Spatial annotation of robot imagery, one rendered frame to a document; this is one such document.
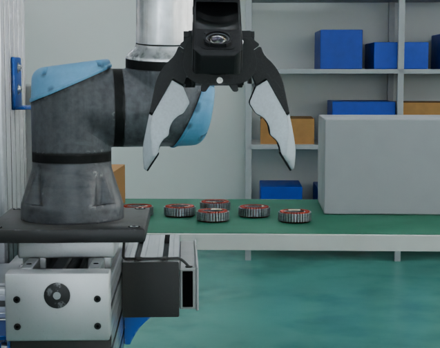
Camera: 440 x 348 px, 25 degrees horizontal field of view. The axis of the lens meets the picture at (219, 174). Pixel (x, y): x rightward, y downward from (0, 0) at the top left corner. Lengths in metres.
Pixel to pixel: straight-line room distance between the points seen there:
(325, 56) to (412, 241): 3.65
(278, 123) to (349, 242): 2.19
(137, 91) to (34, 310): 0.35
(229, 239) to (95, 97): 1.76
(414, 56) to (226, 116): 1.43
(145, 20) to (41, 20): 5.99
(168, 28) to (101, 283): 0.38
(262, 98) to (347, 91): 6.31
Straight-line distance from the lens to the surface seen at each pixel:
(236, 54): 0.90
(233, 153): 7.29
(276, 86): 0.99
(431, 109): 6.83
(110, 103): 1.44
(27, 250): 1.43
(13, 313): 1.34
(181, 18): 1.46
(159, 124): 0.98
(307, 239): 3.16
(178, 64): 0.98
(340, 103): 6.73
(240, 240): 3.16
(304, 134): 6.75
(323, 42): 6.73
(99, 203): 1.46
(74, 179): 1.44
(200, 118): 1.46
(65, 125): 1.44
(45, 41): 7.43
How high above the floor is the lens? 1.25
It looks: 6 degrees down
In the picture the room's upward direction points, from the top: straight up
